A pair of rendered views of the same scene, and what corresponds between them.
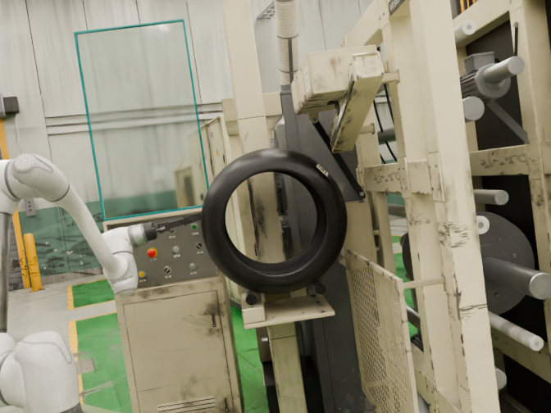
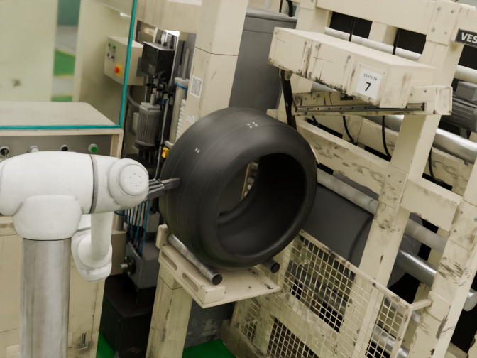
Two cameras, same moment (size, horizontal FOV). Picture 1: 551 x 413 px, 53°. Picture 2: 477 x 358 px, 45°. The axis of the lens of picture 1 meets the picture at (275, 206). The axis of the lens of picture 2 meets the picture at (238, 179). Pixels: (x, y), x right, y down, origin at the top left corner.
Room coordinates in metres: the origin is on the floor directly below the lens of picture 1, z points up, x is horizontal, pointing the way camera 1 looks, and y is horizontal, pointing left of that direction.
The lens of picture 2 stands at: (0.69, 1.23, 1.98)
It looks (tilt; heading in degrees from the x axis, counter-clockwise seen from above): 20 degrees down; 324
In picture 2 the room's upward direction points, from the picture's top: 11 degrees clockwise
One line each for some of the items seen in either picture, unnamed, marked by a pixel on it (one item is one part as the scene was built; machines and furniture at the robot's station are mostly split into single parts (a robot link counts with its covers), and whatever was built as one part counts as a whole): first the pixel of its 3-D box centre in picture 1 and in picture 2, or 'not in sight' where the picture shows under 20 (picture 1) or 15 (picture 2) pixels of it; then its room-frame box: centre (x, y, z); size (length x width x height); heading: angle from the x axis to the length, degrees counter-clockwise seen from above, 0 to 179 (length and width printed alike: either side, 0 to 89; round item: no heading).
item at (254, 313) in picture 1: (252, 306); (190, 270); (2.36, 0.16, 0.84); 0.36 x 0.09 x 0.06; 3
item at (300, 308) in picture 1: (285, 309); (218, 273); (2.37, 0.02, 0.80); 0.37 x 0.36 x 0.02; 93
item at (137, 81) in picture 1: (143, 120); (64, 1); (2.81, 0.60, 1.75); 0.55 x 0.02 x 0.95; 93
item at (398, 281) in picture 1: (378, 346); (305, 318); (2.16, -0.32, 0.65); 0.90 x 0.02 x 0.70; 3
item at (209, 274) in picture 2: (250, 291); (193, 257); (2.36, 0.16, 0.90); 0.35 x 0.05 x 0.05; 3
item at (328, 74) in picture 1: (329, 84); (344, 65); (2.26, -0.29, 1.71); 0.61 x 0.25 x 0.15; 3
